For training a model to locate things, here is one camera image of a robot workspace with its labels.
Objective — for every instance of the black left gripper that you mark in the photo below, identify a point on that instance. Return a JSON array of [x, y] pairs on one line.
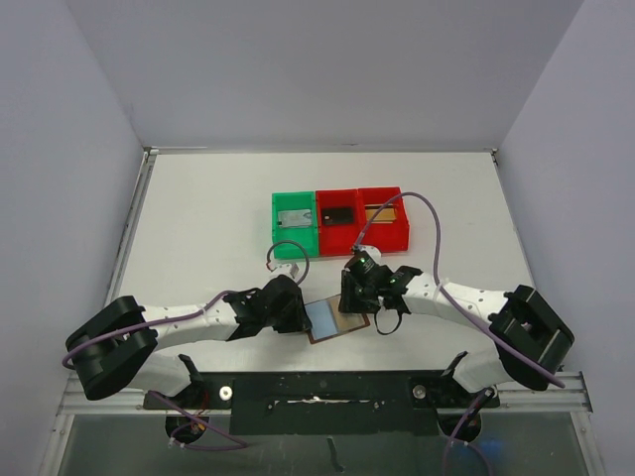
[[299, 320]]

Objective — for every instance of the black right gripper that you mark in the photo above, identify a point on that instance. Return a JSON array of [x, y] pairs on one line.
[[350, 293]]

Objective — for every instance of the brown leather card holder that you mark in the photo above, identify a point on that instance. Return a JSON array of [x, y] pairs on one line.
[[328, 322]]

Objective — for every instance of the gold card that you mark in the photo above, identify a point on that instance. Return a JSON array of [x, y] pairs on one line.
[[376, 213], [346, 322]]

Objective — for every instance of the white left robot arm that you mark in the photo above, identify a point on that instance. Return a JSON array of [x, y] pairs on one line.
[[123, 346]]

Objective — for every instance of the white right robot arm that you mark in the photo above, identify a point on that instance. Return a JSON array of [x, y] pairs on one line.
[[530, 341]]

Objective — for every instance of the black card in red bin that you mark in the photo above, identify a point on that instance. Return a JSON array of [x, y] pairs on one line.
[[334, 216]]

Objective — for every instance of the gold card in red bin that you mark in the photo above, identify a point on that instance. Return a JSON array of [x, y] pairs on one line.
[[376, 213]]

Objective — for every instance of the silver card in green bin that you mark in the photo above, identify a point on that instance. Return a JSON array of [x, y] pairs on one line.
[[296, 218]]

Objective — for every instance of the red plastic bin right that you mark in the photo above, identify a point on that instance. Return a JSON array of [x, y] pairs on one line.
[[390, 230]]

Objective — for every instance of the red plastic bin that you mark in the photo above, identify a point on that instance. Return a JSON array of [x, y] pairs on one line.
[[390, 230], [338, 240]]

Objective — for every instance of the red plastic bin middle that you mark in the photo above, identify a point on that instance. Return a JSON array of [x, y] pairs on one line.
[[338, 240]]

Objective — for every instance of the green plastic bin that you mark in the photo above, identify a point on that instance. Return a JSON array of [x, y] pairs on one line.
[[306, 237]]

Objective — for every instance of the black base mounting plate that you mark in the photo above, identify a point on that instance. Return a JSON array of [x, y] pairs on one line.
[[334, 403]]

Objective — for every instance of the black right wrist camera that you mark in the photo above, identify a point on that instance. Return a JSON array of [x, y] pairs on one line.
[[361, 265]]

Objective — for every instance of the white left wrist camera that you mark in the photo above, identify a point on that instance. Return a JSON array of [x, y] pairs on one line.
[[289, 270]]

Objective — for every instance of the aluminium left frame rail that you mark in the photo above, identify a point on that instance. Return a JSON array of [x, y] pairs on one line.
[[132, 218]]

